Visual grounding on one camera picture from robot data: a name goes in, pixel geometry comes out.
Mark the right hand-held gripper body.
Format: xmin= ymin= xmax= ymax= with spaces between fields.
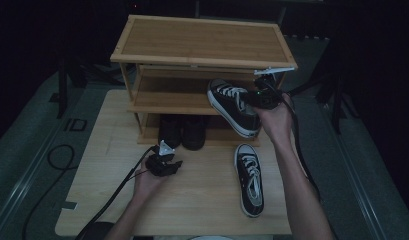
xmin=249 ymin=66 xmax=296 ymax=111

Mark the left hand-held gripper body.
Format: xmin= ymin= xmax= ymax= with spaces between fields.
xmin=145 ymin=139 xmax=176 ymax=178

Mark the black canvas sneaker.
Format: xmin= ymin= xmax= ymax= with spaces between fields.
xmin=206 ymin=78 xmax=262 ymax=139
xmin=234 ymin=143 xmax=265 ymax=219

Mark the black leather shoe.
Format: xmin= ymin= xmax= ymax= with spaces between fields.
xmin=181 ymin=114 xmax=208 ymax=152
xmin=157 ymin=114 xmax=184 ymax=150

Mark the wooden shoe rack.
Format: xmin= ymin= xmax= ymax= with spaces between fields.
xmin=110 ymin=14 xmax=299 ymax=148

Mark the person's left hand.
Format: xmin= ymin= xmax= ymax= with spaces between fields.
xmin=131 ymin=159 xmax=170 ymax=201

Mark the person's right hand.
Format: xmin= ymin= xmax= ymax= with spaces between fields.
xmin=255 ymin=93 xmax=295 ymax=144

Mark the black metal stand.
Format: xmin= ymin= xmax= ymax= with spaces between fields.
xmin=285 ymin=33 xmax=360 ymax=134
xmin=48 ymin=56 xmax=90 ymax=119

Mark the dark rounded object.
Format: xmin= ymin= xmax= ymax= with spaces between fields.
xmin=81 ymin=221 xmax=115 ymax=240

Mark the right hand-held gripper cable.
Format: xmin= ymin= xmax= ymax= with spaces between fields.
xmin=263 ymin=79 xmax=325 ymax=204

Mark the hand-held gripper cable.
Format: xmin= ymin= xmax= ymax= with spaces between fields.
xmin=74 ymin=144 xmax=160 ymax=240
xmin=263 ymin=79 xmax=325 ymax=204

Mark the left hand-held gripper cable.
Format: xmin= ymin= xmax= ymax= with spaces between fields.
xmin=74 ymin=144 xmax=160 ymax=240

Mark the black floor cable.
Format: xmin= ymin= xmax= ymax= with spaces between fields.
xmin=21 ymin=143 xmax=76 ymax=240

